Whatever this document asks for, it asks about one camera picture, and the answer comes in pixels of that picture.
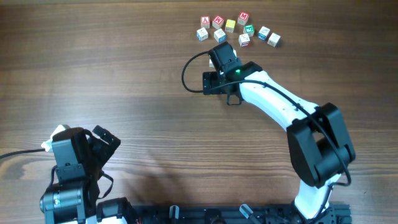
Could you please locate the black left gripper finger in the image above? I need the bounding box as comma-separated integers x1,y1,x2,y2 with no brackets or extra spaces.
92,125,121,155
88,137,112,168

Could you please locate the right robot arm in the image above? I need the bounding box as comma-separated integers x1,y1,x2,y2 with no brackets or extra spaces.
202,42,356,223

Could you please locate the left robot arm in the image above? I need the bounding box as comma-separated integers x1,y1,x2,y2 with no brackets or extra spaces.
40,124,140,223

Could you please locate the plain picture block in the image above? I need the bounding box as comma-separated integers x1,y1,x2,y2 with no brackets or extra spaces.
209,59,214,68

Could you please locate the red edged picture block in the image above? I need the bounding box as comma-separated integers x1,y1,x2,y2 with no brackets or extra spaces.
238,34,250,47

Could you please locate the blue picture block centre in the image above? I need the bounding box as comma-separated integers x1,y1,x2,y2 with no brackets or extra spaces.
213,29,226,44

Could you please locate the blue picture block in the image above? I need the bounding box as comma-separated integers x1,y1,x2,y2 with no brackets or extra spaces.
197,27,208,41
213,29,226,44

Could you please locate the green letter block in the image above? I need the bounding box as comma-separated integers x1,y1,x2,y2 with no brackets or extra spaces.
243,24,255,37

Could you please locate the blue picture block far left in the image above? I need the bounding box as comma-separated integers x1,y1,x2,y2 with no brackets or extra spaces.
197,27,208,41

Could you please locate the yellow wooden block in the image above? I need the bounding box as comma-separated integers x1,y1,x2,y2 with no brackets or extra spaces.
225,19,236,33

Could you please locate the red letter W block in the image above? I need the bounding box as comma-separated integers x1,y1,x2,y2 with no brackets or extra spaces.
212,15,224,29

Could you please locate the blue block right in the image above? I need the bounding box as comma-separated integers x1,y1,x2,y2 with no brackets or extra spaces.
257,26,271,41

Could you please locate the plain wooden block far right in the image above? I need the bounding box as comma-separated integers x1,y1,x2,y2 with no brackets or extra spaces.
267,33,280,47

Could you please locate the red letter A block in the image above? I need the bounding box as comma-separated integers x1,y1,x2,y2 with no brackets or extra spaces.
200,16,210,29

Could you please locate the red letter M block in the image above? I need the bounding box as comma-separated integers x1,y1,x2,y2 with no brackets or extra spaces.
238,11,249,26

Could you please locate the black right camera cable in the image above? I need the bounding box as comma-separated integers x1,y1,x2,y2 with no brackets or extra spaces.
181,51,352,224

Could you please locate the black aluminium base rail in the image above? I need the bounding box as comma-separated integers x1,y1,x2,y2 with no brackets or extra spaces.
126,203,353,224

